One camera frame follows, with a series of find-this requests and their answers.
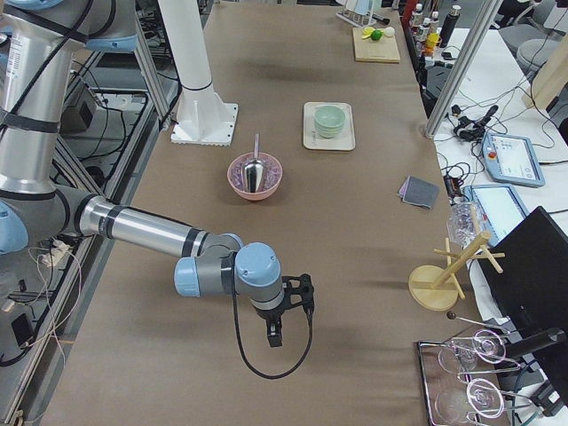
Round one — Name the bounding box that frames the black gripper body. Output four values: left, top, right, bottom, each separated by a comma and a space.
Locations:
256, 273, 315, 331

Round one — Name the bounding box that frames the green bowl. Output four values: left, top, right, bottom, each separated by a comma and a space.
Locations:
314, 122, 344, 131
314, 105, 345, 129
316, 130, 342, 138

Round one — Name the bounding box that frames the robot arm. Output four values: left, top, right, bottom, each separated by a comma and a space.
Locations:
1, 1, 314, 347

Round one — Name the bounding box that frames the pink bowl with ice cubes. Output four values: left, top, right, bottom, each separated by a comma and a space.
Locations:
226, 152, 285, 201

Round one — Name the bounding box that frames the metal scoop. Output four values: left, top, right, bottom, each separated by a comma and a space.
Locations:
241, 133, 265, 193

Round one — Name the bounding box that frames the wooden mug tree stand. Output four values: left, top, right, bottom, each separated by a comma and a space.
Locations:
408, 229, 505, 312

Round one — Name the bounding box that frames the cream rabbit print tray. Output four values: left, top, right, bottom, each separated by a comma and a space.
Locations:
303, 102, 356, 151

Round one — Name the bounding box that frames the grey folded cloth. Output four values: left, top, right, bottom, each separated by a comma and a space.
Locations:
398, 176, 439, 209

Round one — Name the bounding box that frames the green bowl on tray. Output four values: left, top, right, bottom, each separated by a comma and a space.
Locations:
316, 130, 342, 138

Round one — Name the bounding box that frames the plastic bag of ice cubes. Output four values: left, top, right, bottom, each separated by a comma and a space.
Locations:
446, 201, 486, 248

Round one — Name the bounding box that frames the black metal rack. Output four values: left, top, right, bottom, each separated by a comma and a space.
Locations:
414, 327, 568, 426

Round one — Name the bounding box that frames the wine glass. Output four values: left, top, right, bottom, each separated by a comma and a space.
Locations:
438, 329, 506, 383
434, 378, 505, 425

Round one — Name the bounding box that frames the black monitor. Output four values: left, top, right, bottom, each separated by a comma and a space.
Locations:
479, 206, 567, 399

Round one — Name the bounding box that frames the blue teach pendant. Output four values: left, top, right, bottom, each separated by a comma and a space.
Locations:
481, 132, 546, 187

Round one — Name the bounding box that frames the wooden cutting board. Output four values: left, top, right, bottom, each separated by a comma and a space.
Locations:
352, 28, 400, 63

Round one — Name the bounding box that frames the green lime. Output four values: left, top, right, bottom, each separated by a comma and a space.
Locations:
370, 29, 383, 41

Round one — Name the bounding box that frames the lemon slice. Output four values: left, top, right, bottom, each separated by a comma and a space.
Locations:
362, 27, 375, 40

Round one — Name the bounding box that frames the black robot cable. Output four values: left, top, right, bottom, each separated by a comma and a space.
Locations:
232, 292, 314, 380

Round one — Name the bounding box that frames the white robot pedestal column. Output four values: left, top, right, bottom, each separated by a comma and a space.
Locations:
159, 0, 239, 146

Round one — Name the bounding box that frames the aluminium frame post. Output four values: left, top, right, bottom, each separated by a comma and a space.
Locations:
423, 0, 502, 139

